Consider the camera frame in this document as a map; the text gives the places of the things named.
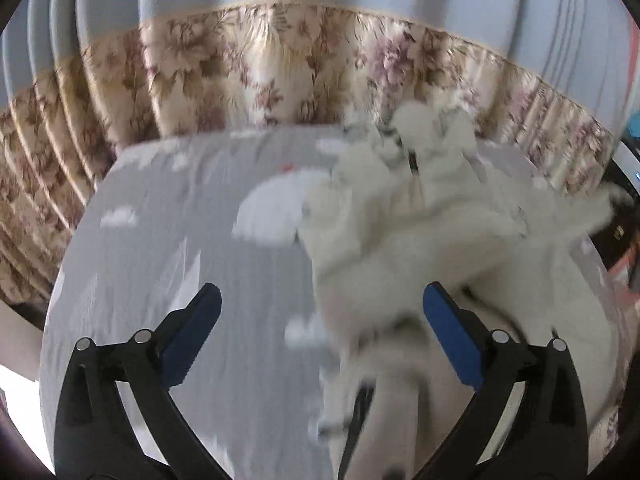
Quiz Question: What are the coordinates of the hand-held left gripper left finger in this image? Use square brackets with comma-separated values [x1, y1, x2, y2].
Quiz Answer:
[52, 282, 233, 480]

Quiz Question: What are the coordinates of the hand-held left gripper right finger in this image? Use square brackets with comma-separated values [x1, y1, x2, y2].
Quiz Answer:
[411, 282, 589, 480]

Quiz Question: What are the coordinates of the white garment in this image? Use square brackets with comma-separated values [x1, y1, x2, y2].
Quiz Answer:
[297, 102, 623, 480]

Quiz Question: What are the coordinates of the grey printed bed sheet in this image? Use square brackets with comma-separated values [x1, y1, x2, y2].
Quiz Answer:
[41, 127, 623, 480]

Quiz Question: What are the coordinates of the blue and floral curtain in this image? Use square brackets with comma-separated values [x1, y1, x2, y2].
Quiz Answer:
[0, 0, 640, 313]

